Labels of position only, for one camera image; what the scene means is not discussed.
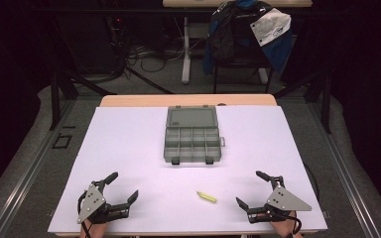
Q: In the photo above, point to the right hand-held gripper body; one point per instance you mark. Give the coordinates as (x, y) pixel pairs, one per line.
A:
(286, 201)

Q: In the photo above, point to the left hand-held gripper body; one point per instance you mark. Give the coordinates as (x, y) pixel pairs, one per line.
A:
(91, 201)

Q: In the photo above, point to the small yellow-green marker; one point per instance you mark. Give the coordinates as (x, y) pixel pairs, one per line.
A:
(207, 197)

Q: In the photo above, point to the grey plastic compartment box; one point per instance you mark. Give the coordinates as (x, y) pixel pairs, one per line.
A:
(191, 139)

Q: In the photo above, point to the person's right hand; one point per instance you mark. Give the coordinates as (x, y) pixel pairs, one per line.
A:
(282, 227)

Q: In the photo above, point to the person's left hand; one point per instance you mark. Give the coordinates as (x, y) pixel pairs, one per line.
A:
(94, 230)

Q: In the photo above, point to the white table mat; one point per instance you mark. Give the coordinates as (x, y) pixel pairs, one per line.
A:
(145, 158)

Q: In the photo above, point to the black metal stand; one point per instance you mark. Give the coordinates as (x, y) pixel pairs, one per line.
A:
(325, 102)
(55, 99)

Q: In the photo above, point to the black chair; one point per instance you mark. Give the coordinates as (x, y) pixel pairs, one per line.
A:
(241, 71)

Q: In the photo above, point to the wooden table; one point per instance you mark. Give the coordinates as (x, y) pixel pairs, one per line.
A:
(185, 100)

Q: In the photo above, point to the blue and white jacket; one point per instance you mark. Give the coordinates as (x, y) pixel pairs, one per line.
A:
(271, 29)

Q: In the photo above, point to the white-legged desk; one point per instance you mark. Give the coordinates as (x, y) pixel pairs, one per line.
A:
(187, 49)

